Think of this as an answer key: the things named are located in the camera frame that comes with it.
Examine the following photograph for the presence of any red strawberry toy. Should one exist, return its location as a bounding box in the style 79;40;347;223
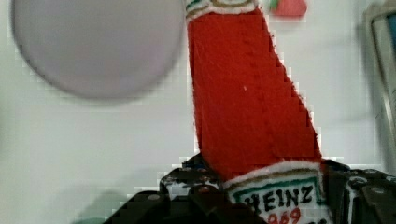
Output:
270;0;307;18

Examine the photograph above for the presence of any black toaster oven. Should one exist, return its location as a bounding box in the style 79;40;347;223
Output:
363;0;395;175

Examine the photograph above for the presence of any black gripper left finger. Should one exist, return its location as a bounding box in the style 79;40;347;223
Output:
160;154;228;215

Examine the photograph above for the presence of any grey oval plate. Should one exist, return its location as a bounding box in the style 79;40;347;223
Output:
10;0;184;100

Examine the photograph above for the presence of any red plush ketchup bottle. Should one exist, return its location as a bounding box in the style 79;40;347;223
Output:
184;0;333;224

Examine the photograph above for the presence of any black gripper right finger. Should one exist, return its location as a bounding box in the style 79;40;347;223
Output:
321;160;396;224

